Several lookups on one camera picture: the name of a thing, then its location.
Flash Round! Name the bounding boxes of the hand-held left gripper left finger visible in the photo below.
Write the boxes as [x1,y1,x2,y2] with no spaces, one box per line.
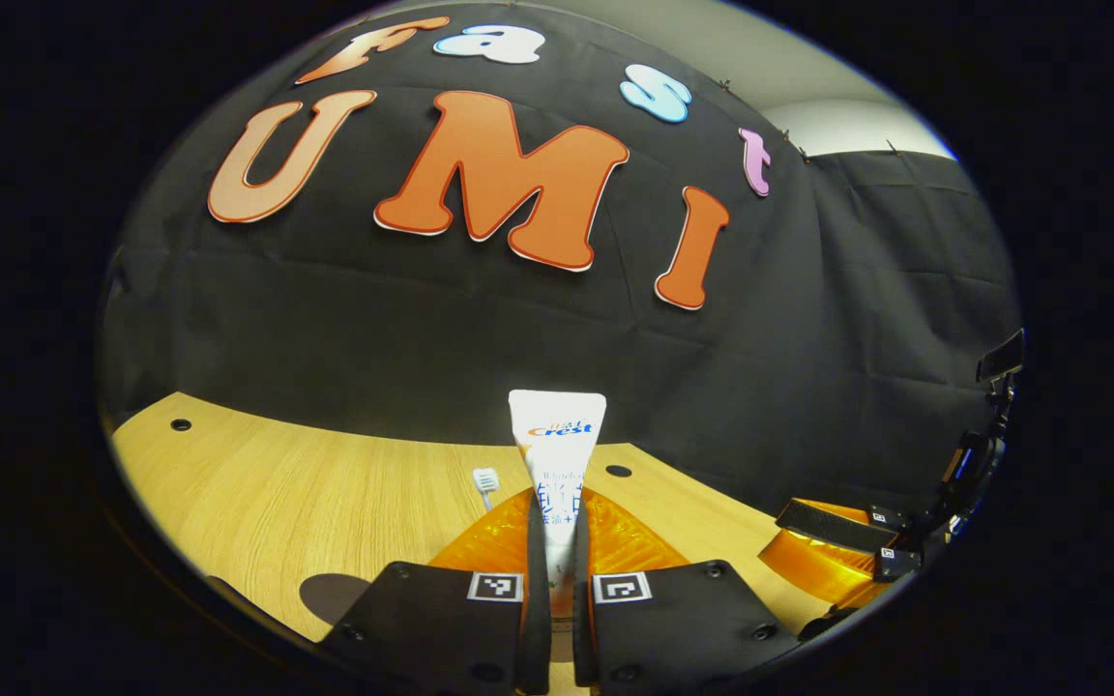
[318,486,554,696]

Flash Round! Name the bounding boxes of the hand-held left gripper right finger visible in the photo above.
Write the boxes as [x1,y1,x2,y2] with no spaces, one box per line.
[571,486,801,696]

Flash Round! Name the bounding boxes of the white toothpaste tube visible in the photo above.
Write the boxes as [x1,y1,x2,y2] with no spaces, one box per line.
[507,389,609,622]

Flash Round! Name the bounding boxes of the dark round coaster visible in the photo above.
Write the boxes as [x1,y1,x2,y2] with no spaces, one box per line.
[298,572,375,627]

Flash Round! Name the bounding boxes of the black backdrop cloth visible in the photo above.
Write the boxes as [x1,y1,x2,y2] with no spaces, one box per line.
[98,0,1024,528]

